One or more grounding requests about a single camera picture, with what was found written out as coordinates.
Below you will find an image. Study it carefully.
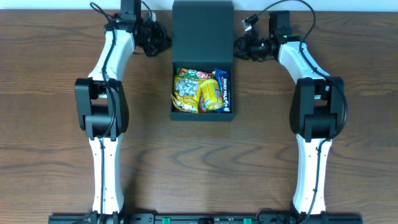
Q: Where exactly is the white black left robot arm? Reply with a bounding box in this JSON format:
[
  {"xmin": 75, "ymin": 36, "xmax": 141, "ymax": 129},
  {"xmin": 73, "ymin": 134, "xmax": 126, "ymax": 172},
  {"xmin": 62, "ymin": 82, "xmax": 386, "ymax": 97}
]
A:
[{"xmin": 74, "ymin": 0, "xmax": 171, "ymax": 223}]

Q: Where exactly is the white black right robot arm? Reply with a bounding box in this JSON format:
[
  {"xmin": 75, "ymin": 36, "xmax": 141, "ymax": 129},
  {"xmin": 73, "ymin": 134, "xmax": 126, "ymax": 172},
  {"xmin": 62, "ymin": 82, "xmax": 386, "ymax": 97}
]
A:
[{"xmin": 234, "ymin": 11, "xmax": 348, "ymax": 223}]

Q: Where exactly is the red green KitKat wrapper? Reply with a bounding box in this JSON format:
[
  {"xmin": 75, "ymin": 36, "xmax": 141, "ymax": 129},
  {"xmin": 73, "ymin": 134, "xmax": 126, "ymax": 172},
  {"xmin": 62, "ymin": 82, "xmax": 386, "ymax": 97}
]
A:
[{"xmin": 177, "ymin": 68, "xmax": 215, "ymax": 79}]

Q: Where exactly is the yellow Mentos bottle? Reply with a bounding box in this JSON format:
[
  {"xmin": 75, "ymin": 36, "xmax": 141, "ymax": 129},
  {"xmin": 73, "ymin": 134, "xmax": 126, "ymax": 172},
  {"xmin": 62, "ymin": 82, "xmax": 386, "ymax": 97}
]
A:
[{"xmin": 200, "ymin": 79, "xmax": 223, "ymax": 111}]

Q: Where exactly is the green Haribo worms bag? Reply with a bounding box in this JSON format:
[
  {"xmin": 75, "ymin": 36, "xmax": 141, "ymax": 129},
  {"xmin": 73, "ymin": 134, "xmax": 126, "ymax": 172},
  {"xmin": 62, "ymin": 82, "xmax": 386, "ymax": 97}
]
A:
[{"xmin": 198, "ymin": 94, "xmax": 208, "ymax": 113}]

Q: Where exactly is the yellow Hacks candy bag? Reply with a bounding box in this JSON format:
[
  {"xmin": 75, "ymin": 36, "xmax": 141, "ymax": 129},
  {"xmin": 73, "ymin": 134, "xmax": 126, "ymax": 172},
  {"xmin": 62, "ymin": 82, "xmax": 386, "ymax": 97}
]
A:
[{"xmin": 171, "ymin": 76, "xmax": 204, "ymax": 113}]

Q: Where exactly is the dark green gift box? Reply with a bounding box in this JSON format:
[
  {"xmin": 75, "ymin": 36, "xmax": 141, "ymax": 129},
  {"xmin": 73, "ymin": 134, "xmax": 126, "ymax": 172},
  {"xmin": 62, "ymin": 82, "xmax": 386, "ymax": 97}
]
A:
[{"xmin": 170, "ymin": 0, "xmax": 234, "ymax": 121}]

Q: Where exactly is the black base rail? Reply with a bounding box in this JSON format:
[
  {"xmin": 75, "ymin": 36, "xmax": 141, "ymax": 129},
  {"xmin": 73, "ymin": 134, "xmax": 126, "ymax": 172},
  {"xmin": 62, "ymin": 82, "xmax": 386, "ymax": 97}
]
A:
[{"xmin": 48, "ymin": 211, "xmax": 364, "ymax": 224}]

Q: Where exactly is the blue Dairy Milk bar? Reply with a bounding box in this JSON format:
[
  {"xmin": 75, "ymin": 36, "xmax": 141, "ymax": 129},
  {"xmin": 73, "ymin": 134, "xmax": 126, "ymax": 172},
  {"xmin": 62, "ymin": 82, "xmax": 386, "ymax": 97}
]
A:
[{"xmin": 221, "ymin": 77, "xmax": 230, "ymax": 112}]

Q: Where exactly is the blue Oreo cookie pack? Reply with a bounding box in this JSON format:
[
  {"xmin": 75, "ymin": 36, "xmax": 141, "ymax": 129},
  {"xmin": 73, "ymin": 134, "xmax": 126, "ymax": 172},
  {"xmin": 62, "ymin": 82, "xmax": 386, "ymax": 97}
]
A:
[{"xmin": 215, "ymin": 68, "xmax": 231, "ymax": 113}]

